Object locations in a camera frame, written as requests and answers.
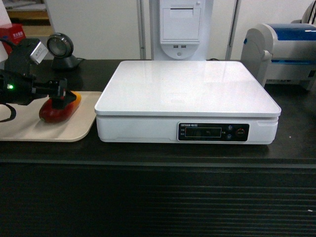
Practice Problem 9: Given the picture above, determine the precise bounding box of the dark red mango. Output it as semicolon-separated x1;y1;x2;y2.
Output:
39;91;81;123

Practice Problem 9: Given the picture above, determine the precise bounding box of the red fire extinguisher box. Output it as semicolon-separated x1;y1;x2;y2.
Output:
0;23;26;58

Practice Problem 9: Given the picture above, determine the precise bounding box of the black round barcode scanner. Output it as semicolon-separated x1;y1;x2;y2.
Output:
46;33;79;71

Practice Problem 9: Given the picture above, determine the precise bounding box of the white receipt printer kiosk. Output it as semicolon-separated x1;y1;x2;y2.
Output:
136;0;241;60

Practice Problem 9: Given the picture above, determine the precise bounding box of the black cable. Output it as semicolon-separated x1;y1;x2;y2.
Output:
0;103;17;123

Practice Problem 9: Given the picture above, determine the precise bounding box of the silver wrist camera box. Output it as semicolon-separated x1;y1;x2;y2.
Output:
30;41;48;65

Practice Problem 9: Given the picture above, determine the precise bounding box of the black slatted checkout counter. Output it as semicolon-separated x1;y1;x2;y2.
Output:
0;59;316;237

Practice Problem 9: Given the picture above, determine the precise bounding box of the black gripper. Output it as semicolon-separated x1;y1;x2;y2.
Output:
32;79;80;109

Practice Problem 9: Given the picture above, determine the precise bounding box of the wooden pallet shelf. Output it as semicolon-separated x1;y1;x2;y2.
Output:
3;0;53;38

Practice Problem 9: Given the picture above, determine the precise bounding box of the grey blue label printer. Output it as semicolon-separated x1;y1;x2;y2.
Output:
240;23;316;90

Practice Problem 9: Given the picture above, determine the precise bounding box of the white electronic scale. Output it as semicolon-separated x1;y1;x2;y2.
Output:
95;61;281;145

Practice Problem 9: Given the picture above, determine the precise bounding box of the beige plastic tray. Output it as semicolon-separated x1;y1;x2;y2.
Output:
0;91;101;142

